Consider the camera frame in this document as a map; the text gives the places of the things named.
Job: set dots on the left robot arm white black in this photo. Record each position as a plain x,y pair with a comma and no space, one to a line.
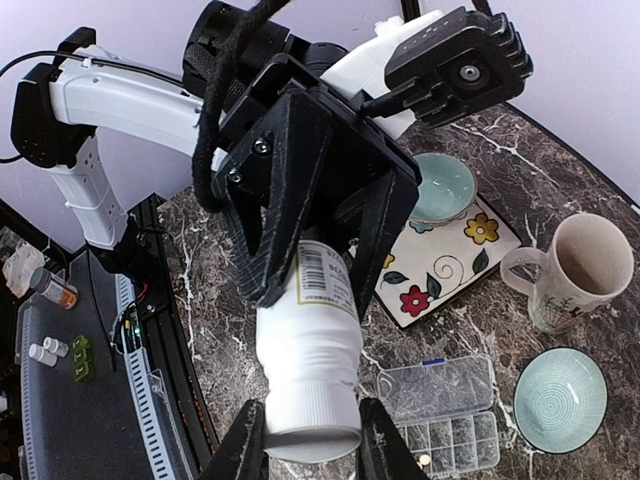
79,88

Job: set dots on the small white pill bottle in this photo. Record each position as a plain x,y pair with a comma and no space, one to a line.
309,344

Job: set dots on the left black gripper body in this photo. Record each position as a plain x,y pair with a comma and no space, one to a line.
360,152

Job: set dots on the square floral ceramic tray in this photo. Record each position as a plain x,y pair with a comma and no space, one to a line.
430,266

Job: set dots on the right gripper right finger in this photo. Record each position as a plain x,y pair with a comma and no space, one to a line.
383,454

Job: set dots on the small white vial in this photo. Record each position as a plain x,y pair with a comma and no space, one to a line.
55,347
41,355

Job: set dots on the clear plastic pill organizer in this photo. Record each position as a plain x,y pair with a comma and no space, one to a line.
443,408

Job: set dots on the cream ceramic mug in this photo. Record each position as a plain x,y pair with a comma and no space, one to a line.
589,262

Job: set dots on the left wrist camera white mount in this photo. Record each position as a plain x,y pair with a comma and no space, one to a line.
438,68

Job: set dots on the brown pill bottle off table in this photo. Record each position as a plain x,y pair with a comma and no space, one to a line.
54,288

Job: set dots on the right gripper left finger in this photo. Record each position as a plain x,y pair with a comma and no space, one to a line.
241,455

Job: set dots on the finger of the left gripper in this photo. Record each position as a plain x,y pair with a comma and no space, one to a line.
385,206
268,183

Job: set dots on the green keypad block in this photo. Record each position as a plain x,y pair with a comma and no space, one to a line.
82,359

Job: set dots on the celadon bowl on table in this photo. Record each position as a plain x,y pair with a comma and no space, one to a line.
560,400

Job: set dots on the white slotted cable duct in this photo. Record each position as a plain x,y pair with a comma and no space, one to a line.
165,453

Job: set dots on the small circuit board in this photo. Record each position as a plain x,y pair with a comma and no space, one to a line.
131,329

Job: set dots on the celadon bowl on tray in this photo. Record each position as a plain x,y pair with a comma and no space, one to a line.
447,190

